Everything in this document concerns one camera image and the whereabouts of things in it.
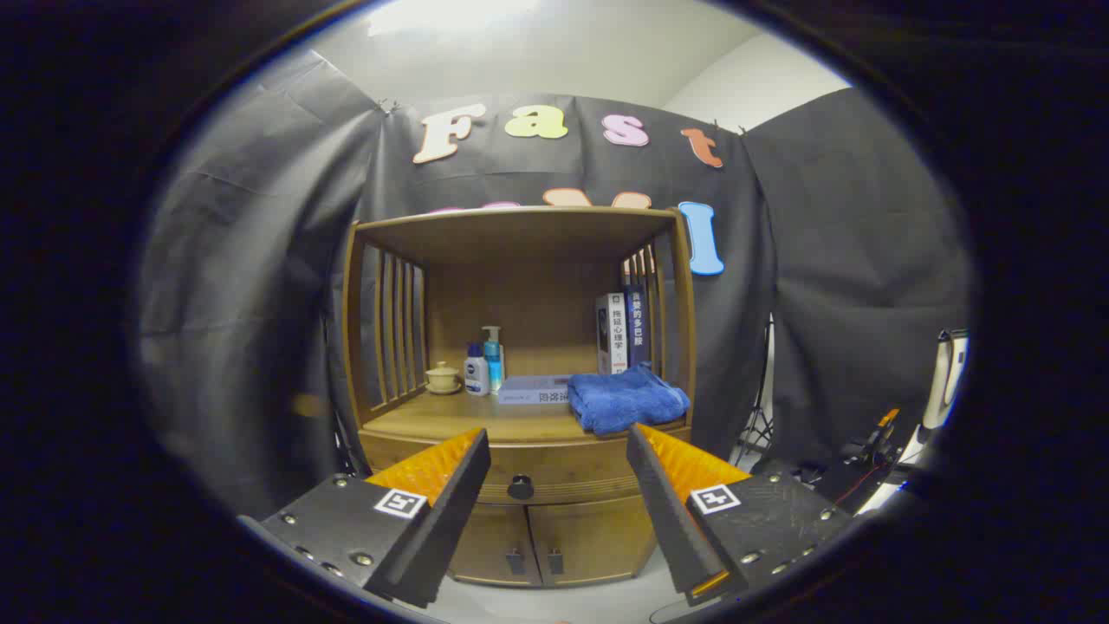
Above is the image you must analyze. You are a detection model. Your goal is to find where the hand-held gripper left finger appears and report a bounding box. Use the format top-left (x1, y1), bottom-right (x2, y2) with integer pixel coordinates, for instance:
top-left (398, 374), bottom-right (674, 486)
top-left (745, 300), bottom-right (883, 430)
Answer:
top-left (238, 427), bottom-right (492, 609)

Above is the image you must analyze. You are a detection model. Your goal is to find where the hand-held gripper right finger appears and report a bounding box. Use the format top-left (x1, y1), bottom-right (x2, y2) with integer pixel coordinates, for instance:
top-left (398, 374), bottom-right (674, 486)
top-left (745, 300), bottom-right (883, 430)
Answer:
top-left (626, 423), bottom-right (854, 608)

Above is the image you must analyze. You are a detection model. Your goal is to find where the wooden drawer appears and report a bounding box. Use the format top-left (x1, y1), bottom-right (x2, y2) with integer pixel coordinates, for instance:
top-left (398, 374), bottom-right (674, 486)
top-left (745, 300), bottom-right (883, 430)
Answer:
top-left (360, 425), bottom-right (694, 508)

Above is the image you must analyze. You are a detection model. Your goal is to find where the wooden cabinet door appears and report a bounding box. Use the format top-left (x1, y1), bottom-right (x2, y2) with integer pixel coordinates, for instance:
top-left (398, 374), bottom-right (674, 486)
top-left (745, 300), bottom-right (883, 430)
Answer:
top-left (446, 503), bottom-right (533, 587)
top-left (529, 496), bottom-right (659, 584)

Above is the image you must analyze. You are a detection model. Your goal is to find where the wooden countertop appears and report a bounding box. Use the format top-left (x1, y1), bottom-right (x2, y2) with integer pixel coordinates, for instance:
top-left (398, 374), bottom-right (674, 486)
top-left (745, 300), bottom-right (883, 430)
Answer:
top-left (360, 386), bottom-right (692, 445)

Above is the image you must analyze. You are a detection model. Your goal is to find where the wooden cabinet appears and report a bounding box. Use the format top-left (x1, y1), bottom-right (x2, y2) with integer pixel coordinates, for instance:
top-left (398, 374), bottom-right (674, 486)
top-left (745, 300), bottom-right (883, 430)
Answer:
top-left (340, 205), bottom-right (698, 588)

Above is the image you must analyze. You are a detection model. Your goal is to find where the blue folded towel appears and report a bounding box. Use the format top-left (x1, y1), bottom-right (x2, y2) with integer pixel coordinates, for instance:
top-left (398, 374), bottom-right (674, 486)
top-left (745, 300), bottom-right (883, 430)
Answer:
top-left (567, 362), bottom-right (691, 436)

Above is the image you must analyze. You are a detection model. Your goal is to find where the black tripod stand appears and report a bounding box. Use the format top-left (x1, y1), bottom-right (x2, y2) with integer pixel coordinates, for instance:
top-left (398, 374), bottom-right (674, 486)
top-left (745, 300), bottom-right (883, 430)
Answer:
top-left (732, 316), bottom-right (776, 469)

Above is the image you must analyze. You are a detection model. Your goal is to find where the white bottle blue cap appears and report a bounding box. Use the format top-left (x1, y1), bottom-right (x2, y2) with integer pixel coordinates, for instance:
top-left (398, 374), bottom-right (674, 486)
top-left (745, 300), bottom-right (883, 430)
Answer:
top-left (464, 342), bottom-right (491, 397)

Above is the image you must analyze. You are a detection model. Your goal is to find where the white lying book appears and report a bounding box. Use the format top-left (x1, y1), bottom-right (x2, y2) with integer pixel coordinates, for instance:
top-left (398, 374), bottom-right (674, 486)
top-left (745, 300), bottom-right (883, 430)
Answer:
top-left (497, 374), bottom-right (573, 405)

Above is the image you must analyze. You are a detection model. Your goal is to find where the blue pump bottle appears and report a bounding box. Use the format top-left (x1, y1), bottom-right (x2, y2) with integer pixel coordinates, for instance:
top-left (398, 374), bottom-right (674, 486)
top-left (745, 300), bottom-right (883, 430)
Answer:
top-left (482, 326), bottom-right (506, 395)

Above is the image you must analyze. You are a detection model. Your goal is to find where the white standing book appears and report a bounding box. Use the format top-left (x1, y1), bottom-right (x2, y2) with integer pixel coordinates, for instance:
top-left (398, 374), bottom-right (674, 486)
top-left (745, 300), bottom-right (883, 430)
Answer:
top-left (595, 293), bottom-right (629, 375)

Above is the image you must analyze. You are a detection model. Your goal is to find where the dark blue standing book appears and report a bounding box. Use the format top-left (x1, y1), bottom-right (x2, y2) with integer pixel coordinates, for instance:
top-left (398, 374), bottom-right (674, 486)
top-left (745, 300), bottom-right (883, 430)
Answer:
top-left (624, 286), bottom-right (649, 369)

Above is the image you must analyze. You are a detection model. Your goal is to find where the black equipment orange part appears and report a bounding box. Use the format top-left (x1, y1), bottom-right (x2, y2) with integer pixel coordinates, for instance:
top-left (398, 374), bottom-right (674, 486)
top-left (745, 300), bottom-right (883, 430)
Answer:
top-left (827, 407), bottom-right (919, 512)

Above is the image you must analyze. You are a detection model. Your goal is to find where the white appliance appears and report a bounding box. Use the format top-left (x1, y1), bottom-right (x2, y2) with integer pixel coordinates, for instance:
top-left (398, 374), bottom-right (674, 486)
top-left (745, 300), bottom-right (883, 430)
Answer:
top-left (918, 329), bottom-right (970, 434)

